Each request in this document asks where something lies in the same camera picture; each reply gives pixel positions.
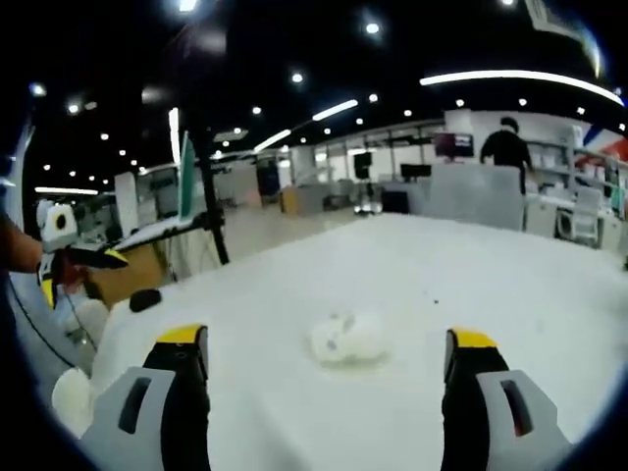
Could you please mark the open laptop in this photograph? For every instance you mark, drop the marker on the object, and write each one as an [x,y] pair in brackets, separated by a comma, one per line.
[189,186]

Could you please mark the dark wall display screen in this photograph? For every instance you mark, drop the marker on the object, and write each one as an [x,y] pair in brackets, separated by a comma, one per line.
[454,145]

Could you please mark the black tripod stand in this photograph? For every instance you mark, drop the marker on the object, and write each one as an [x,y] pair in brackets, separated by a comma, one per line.
[218,240]

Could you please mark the white printed paper cup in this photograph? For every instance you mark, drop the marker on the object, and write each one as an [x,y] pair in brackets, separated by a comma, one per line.
[71,402]

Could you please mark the straight ceiling light strip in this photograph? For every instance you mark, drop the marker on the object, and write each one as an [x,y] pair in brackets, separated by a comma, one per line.
[272,141]
[174,137]
[335,110]

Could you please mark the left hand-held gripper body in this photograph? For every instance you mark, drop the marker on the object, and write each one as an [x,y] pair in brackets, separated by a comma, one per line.
[56,221]

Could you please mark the white table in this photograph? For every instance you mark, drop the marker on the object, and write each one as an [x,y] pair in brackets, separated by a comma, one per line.
[294,275]

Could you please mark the round ceiling downlights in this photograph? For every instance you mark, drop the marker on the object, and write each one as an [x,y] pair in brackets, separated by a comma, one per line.
[372,28]

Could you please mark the ceiling air conditioner vent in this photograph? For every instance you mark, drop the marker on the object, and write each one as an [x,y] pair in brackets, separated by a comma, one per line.
[559,22]

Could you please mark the curved ceiling light strip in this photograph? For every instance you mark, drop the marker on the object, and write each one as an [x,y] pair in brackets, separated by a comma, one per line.
[515,75]

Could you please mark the small wooden cabinet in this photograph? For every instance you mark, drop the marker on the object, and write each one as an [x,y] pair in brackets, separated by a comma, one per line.
[289,201]

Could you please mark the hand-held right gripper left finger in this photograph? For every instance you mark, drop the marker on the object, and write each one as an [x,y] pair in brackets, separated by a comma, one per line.
[186,417]

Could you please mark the person's left hand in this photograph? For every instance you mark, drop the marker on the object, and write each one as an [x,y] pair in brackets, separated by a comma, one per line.
[68,272]

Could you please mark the dark blue cabinet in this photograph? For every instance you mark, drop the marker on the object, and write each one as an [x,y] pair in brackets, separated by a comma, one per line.
[268,176]

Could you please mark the white shelving unit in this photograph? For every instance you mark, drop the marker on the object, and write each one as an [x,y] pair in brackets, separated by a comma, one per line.
[552,157]

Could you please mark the black box on tripod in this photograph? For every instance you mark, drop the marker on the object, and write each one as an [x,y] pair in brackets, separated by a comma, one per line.
[363,164]

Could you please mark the grey partition screen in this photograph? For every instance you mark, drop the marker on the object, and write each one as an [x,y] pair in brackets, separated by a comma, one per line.
[473,196]

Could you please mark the black computer mouse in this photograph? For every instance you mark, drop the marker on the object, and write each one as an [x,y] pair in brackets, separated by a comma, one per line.
[145,300]

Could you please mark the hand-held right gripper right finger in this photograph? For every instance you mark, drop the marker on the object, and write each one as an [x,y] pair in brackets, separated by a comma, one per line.
[466,422]

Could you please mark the pile of paper cups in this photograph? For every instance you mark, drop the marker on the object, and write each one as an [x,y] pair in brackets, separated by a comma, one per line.
[353,341]

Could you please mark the black computer monitor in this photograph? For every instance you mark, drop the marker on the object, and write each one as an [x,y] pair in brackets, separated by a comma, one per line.
[416,172]

